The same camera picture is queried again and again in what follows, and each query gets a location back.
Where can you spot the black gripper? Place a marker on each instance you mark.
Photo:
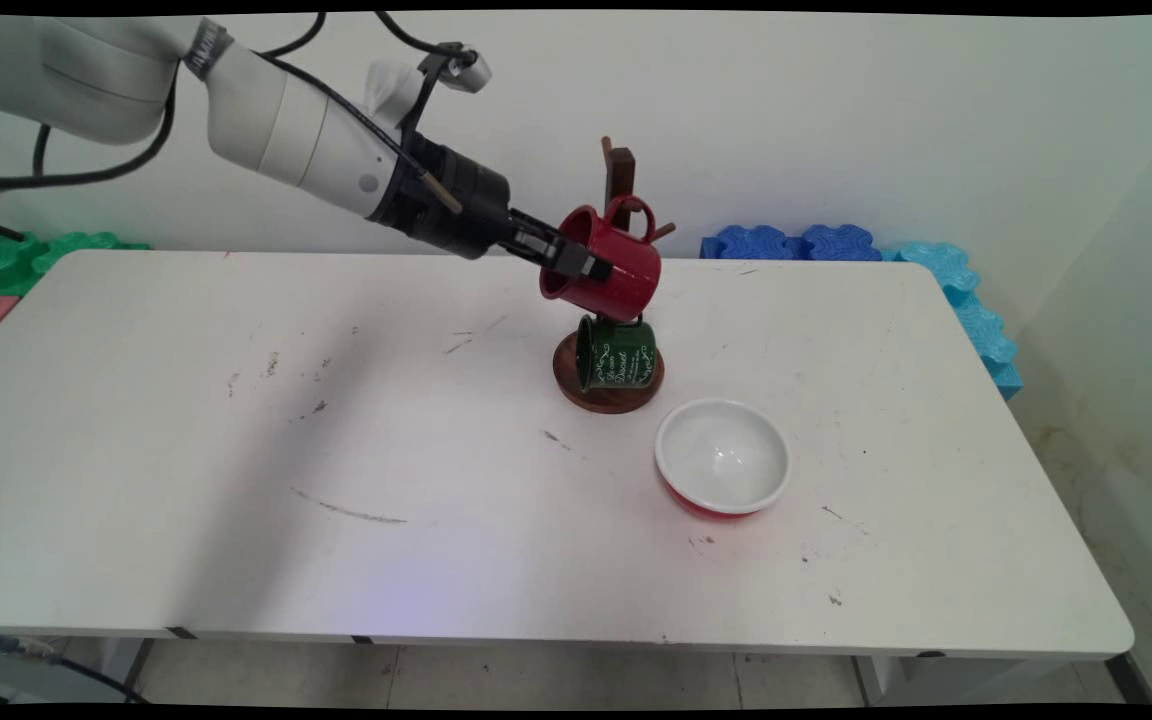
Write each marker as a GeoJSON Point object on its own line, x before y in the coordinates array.
{"type": "Point", "coordinates": [456, 200]}

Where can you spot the red enamel mug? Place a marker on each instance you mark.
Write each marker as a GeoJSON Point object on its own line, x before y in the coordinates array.
{"type": "Point", "coordinates": [626, 275]}

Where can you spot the green enamel mug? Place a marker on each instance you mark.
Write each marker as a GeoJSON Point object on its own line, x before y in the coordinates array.
{"type": "Point", "coordinates": [621, 360]}

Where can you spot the brown wooden mug tree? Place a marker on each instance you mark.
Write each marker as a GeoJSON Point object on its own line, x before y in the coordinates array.
{"type": "Point", "coordinates": [608, 403]}

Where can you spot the dark blue foam tile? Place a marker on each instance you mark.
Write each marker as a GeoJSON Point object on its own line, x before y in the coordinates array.
{"type": "Point", "coordinates": [839, 243]}
{"type": "Point", "coordinates": [751, 243]}

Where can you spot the red bowl white inside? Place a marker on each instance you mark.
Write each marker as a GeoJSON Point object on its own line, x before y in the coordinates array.
{"type": "Point", "coordinates": [721, 455]}

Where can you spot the light blue foam tile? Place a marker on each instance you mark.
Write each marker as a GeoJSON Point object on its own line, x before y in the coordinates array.
{"type": "Point", "coordinates": [976, 320]}

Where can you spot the green foam tile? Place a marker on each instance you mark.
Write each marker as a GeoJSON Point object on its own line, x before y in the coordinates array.
{"type": "Point", "coordinates": [6, 262]}

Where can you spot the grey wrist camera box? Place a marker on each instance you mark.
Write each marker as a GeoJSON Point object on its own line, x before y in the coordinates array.
{"type": "Point", "coordinates": [464, 68]}

